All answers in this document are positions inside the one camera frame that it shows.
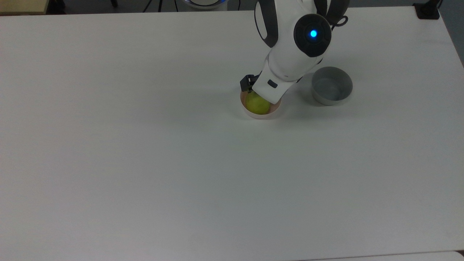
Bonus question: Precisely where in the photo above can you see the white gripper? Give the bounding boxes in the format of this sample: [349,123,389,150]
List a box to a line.
[240,59,304,104]

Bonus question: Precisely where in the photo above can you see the green pear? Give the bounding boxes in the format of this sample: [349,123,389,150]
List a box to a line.
[245,91,271,115]

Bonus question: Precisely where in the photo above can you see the pink bowl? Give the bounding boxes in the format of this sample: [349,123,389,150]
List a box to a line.
[240,90,282,120]

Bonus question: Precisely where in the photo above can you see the grey bowl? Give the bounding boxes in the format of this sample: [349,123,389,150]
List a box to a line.
[312,66,353,106]

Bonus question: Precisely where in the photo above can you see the black table clamp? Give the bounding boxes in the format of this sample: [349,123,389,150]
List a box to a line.
[413,0,441,20]

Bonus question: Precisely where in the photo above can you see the wooden board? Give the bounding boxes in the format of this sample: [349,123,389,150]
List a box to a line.
[0,0,50,16]

